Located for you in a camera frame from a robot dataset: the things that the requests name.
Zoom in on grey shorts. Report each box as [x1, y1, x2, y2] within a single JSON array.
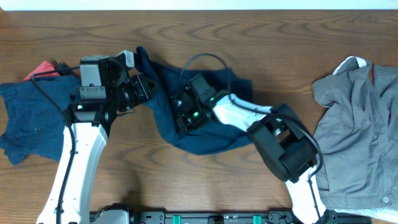
[[312, 56, 397, 210]]

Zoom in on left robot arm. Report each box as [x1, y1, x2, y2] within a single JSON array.
[[37, 50, 155, 223]]

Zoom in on folded navy blue shorts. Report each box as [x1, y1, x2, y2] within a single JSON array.
[[1, 81, 65, 166]]

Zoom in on navy blue shorts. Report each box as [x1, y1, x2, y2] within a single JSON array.
[[135, 45, 299, 156], [1, 81, 65, 166]]

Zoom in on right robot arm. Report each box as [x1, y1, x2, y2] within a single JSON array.
[[171, 87, 326, 223]]

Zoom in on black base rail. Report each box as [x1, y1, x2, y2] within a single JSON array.
[[88, 203, 374, 224]]

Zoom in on red black waistband shorts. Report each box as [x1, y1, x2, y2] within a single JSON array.
[[22, 61, 75, 82]]

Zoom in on right black cable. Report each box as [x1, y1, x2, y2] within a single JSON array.
[[179, 53, 324, 224]]

